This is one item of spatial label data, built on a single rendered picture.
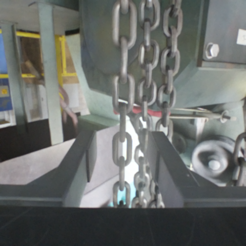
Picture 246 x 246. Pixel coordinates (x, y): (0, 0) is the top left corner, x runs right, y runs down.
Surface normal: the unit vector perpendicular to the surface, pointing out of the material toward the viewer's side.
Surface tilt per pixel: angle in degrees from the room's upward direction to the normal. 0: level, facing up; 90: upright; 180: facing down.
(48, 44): 90
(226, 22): 90
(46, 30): 90
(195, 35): 90
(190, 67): 72
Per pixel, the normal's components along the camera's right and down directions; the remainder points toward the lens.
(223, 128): -0.66, 0.21
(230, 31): 0.49, 0.26
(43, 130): 0.76, 0.21
